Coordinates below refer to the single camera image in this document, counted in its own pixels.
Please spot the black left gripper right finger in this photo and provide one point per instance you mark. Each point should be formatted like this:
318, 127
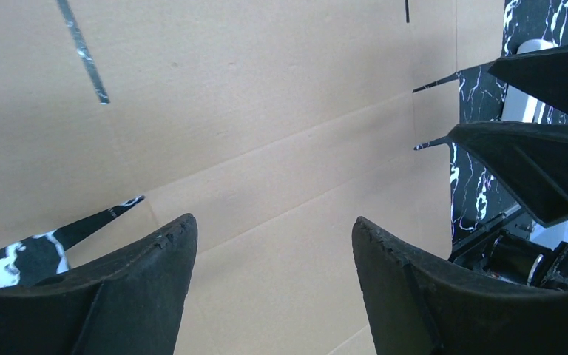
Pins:
418, 303

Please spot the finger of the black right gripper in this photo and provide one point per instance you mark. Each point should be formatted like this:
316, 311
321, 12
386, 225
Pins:
529, 160
537, 76

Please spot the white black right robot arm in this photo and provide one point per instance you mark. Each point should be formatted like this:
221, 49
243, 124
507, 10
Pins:
539, 259

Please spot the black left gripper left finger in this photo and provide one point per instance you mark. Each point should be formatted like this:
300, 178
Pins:
129, 301

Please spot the brown cardboard box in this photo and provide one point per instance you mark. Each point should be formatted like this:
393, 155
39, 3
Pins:
275, 123

